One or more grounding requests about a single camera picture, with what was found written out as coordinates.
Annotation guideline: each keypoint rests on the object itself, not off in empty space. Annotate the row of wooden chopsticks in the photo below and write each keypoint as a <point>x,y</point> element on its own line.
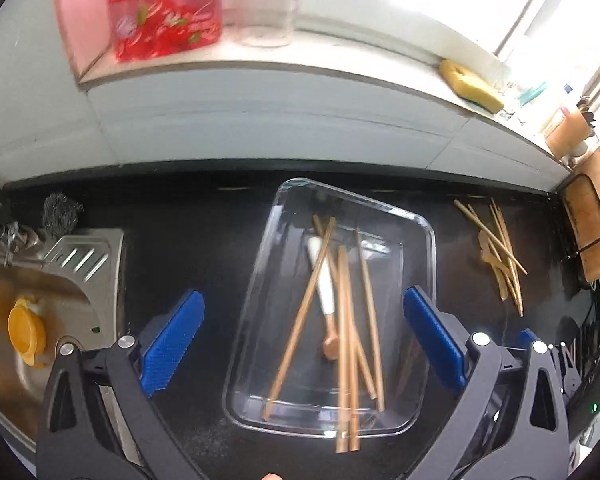
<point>514,285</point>

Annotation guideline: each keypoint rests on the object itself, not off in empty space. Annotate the clear glass jar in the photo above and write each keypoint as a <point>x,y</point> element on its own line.
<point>262,15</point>

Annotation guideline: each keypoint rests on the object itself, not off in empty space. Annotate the steel wool scrubber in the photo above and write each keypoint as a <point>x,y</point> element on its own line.
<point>60,212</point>

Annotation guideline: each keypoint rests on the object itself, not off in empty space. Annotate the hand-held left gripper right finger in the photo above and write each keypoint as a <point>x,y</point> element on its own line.
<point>432,340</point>

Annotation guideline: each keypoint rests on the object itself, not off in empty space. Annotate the red label bag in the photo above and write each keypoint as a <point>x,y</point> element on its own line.
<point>170,10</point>

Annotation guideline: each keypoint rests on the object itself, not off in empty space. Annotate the bamboo container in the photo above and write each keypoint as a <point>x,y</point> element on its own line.
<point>570,132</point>

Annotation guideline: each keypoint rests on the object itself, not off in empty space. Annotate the metal faucet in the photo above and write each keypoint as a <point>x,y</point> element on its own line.
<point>10,240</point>

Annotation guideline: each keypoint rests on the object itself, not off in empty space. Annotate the wooden spoon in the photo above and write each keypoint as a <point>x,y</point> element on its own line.
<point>484,250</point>

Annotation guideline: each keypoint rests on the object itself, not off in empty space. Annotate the stainless steel sink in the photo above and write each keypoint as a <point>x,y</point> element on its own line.
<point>55,310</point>

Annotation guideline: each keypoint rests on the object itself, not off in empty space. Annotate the amber translucent spoon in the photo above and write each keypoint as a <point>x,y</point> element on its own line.
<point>500,282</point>

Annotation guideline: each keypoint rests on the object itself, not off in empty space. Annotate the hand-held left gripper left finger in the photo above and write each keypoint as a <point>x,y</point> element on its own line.
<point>172,345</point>

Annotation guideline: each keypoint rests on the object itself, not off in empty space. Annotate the clear rectangular tray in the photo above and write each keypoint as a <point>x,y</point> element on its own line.
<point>290,240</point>

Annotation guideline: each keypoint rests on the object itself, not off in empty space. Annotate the pile of wooden chopsticks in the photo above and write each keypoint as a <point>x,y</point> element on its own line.
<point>345,360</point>

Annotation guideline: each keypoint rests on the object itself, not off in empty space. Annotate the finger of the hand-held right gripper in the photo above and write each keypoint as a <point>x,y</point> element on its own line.
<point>569,370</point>
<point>524,339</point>

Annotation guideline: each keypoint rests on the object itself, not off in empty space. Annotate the yellow sink strainer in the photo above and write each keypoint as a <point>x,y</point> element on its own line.
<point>25,330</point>

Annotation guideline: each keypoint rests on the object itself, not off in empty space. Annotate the yellow sponge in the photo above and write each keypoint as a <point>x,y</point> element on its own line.
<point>470,85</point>

